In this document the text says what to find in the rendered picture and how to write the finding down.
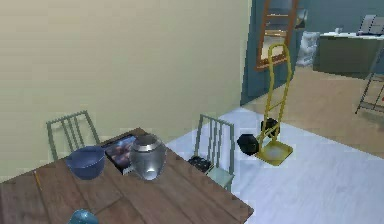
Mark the grey-green slatted chair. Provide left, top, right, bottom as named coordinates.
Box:
left=187, top=113, right=236, bottom=193
left=45, top=110, right=101, bottom=162

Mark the silver glass vase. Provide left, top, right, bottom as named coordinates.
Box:
left=129, top=133, right=168, bottom=181

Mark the black patterned cushion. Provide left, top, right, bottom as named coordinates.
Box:
left=187, top=155, right=214, bottom=174

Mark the dark picture book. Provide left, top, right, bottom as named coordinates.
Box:
left=102, top=134, right=138, bottom=176

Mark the brown wooden table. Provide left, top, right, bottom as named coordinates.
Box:
left=0, top=127, right=255, bottom=224

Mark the yellow hand truck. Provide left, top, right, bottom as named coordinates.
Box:
left=236, top=43, right=295, bottom=167

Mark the orange wooden shelf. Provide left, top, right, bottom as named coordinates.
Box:
left=255, top=0, right=300, bottom=72

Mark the blue bowl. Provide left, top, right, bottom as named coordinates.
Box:
left=65, top=145, right=107, bottom=181

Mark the white bag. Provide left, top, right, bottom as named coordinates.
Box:
left=295, top=30, right=321, bottom=68

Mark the teal round object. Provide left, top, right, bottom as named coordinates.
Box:
left=67, top=208, right=100, bottom=224

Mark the dark green counter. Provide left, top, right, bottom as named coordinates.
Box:
left=312, top=31, right=384, bottom=80

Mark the yellow pencil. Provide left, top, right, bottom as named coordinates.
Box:
left=32, top=170, right=44, bottom=192

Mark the grey folding rack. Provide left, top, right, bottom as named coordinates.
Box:
left=354, top=46, right=384, bottom=116

